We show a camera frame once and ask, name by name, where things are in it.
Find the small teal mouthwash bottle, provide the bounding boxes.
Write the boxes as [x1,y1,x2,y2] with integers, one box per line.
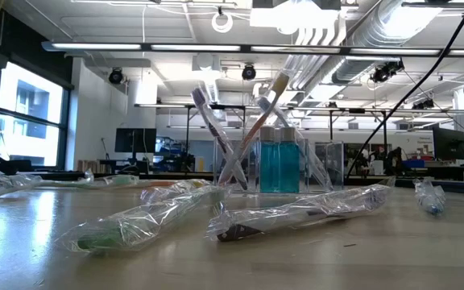
[259,126,280,194]
[278,126,300,194]

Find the blue workshop equipment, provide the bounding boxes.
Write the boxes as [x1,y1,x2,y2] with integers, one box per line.
[154,135,187,172]

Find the black background truss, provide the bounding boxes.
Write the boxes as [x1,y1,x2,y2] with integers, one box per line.
[134,102,446,143]

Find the black computer monitor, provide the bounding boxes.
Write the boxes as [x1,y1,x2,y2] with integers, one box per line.
[114,127,158,154]
[432,126,464,161]

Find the clear acrylic organizer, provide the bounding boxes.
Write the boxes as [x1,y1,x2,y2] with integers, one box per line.
[212,136,345,194]

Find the white ceiling conduit bundle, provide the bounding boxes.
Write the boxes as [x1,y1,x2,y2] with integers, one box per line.
[251,15,350,126]

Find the person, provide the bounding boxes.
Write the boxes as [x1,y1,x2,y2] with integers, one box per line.
[383,147,404,176]

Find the long ceiling light bar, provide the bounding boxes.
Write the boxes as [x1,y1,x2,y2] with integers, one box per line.
[41,39,464,57]

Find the large window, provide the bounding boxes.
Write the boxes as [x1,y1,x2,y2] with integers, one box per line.
[0,60,72,170]

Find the black ceiling camera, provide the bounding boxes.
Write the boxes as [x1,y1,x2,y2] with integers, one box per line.
[108,67,125,85]
[411,97,436,111]
[241,63,257,81]
[370,59,406,85]

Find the white cable coil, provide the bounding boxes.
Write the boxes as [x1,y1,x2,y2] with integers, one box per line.
[210,6,234,35]

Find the silver ventilation duct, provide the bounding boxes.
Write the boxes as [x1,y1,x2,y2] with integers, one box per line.
[330,0,453,84]

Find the thin black cable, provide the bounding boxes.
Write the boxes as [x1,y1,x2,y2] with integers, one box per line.
[344,0,464,179]

